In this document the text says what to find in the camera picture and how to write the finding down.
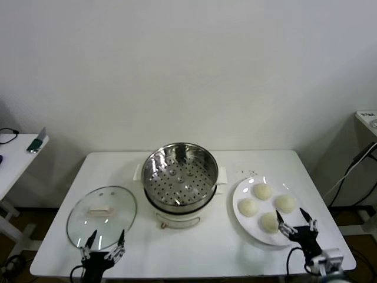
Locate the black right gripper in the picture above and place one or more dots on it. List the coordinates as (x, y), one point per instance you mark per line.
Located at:
(306, 240)

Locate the white side table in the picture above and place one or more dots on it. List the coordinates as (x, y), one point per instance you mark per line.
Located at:
(17, 159)

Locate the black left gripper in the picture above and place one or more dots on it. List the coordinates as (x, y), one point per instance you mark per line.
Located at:
(95, 263)

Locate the white round plate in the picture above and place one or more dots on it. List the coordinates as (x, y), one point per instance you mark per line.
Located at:
(250, 227)

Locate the stainless steel steamer basket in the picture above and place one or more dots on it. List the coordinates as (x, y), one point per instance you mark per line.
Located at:
(179, 177)

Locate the cream electric cooker base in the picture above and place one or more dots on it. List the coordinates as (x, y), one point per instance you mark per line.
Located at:
(176, 219)

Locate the white steamed baozi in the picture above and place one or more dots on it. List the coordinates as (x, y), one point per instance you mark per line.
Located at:
(262, 191)
(268, 224)
(248, 207)
(285, 203)

